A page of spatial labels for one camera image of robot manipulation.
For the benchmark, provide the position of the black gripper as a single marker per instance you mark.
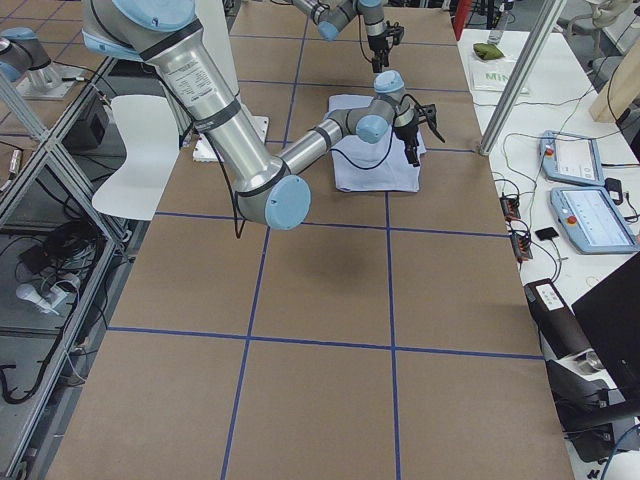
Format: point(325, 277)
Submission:
point(376, 44)
point(406, 131)

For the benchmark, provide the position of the light blue striped shirt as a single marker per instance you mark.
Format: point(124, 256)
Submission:
point(373, 158)

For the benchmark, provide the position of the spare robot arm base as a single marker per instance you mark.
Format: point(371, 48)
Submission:
point(26, 64)

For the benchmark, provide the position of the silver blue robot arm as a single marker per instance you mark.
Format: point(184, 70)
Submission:
point(187, 43)
point(330, 21)

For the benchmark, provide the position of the green fabric pouch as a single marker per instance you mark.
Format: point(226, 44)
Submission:
point(487, 51)

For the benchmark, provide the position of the clear plastic MINI bag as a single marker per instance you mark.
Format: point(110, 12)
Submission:
point(490, 75)

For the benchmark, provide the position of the orange circuit board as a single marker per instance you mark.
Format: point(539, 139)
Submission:
point(510, 207)
point(521, 245)

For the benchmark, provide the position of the upper blue teach pendant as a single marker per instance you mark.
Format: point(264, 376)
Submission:
point(571, 158)

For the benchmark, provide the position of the blue teach pendant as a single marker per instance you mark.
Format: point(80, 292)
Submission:
point(591, 221)
point(571, 158)

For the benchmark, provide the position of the lower blue teach pendant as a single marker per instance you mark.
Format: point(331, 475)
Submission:
point(591, 221)

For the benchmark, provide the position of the black monitor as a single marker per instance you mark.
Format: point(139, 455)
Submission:
point(608, 315)

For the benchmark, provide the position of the black label printer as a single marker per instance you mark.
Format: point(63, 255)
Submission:
point(581, 403)

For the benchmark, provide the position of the white power strip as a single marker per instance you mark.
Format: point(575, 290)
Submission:
point(48, 303)

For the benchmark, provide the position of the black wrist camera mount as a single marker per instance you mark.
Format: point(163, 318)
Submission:
point(428, 114)
point(394, 33)

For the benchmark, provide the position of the aluminium frame post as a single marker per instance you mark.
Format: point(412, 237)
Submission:
point(527, 59)

